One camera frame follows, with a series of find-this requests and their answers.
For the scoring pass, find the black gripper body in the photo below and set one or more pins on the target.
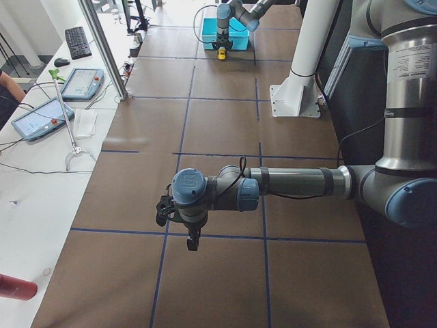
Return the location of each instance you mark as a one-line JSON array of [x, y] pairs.
[[192, 227], [222, 37]]

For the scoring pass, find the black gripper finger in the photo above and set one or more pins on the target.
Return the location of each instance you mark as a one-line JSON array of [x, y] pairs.
[[193, 240]]

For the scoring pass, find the yellow beetle toy car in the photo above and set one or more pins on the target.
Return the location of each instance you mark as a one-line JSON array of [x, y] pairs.
[[222, 53]]

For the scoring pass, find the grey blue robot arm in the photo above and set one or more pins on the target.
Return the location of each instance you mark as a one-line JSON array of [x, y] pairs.
[[248, 18], [399, 186]]

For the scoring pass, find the person forearm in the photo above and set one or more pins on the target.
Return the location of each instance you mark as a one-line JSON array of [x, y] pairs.
[[12, 87]]

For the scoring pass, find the turquoise plastic bin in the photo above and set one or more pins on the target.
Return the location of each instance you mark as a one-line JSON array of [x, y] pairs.
[[238, 34]]

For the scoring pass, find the metal cup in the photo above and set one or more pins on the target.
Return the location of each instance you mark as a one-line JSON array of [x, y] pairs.
[[138, 39]]

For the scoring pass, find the white folded cloth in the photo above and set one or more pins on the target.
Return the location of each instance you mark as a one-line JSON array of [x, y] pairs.
[[84, 123]]

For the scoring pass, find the black keyboard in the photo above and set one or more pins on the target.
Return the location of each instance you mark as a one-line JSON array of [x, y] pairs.
[[77, 43]]

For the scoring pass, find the far teach pendant tablet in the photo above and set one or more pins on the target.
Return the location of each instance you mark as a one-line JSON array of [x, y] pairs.
[[82, 84]]

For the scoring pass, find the teach pendant tablet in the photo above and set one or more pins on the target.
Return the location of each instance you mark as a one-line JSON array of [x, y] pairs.
[[40, 122], [82, 84]]

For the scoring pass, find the black computer mouse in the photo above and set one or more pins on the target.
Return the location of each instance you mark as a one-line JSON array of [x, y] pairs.
[[60, 62]]

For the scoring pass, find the reacher grabber tool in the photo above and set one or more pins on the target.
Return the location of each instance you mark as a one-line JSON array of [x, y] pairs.
[[76, 150]]

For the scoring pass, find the near teach pendant tablet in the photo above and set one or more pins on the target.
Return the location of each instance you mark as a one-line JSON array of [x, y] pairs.
[[40, 122]]

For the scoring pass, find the red cylinder bottle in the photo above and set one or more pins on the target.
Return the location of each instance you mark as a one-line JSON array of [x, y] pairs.
[[14, 288]]

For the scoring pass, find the aluminium frame post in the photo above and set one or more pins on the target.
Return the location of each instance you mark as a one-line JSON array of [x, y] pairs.
[[112, 44]]

